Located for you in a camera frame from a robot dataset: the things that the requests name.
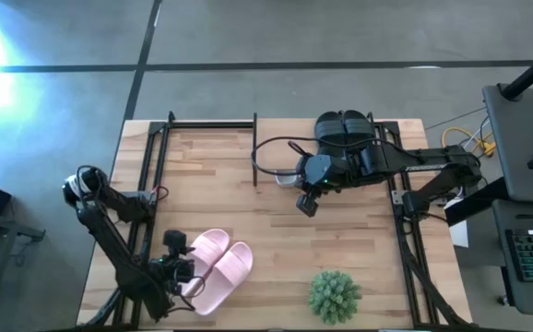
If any grey slide sandal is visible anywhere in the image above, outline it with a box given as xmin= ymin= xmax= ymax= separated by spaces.
xmin=274 ymin=169 xmax=305 ymax=189

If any black slide sandal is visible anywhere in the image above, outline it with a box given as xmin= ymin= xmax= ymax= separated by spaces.
xmin=342 ymin=109 xmax=376 ymax=148
xmin=314 ymin=110 xmax=347 ymax=151

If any pale pink slide sandal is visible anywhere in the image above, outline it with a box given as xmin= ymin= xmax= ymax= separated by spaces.
xmin=179 ymin=228 xmax=231 ymax=299
xmin=191 ymin=241 xmax=255 ymax=317

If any green artificial plant in pot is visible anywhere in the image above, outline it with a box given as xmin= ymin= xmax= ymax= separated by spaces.
xmin=306 ymin=269 xmax=363 ymax=326

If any white box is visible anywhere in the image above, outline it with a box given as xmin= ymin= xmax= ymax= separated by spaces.
xmin=444 ymin=197 xmax=470 ymax=249

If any black support beam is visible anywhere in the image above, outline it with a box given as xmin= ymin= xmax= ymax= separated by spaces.
xmin=444 ymin=177 xmax=510 ymax=227

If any grey side desk top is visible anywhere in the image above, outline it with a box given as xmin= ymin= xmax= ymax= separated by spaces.
xmin=481 ymin=82 xmax=533 ymax=205

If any black pole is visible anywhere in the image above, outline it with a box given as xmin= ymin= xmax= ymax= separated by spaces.
xmin=500 ymin=40 xmax=533 ymax=101

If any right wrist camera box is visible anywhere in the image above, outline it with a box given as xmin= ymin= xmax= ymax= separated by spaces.
xmin=295 ymin=190 xmax=322 ymax=219

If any wooden shelf with black frame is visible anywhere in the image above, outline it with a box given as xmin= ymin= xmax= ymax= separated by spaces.
xmin=251 ymin=112 xmax=378 ymax=188

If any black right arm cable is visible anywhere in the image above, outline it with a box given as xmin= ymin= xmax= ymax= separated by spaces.
xmin=250 ymin=135 xmax=390 ymax=177

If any yellow cable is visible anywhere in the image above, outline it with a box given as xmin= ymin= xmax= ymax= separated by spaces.
xmin=440 ymin=126 xmax=497 ymax=158

